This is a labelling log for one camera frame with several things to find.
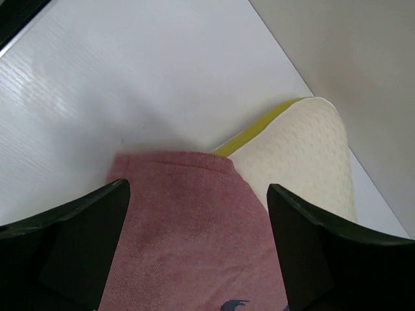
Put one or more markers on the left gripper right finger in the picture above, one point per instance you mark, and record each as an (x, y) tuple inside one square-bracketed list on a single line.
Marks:
[(330, 263)]

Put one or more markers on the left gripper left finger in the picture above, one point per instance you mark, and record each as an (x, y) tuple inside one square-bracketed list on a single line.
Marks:
[(60, 259)]

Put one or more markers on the cream yellow pillow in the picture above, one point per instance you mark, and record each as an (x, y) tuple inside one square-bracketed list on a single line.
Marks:
[(302, 145)]

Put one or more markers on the red printed pillowcase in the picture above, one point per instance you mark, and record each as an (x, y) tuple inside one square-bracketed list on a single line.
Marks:
[(195, 237)]

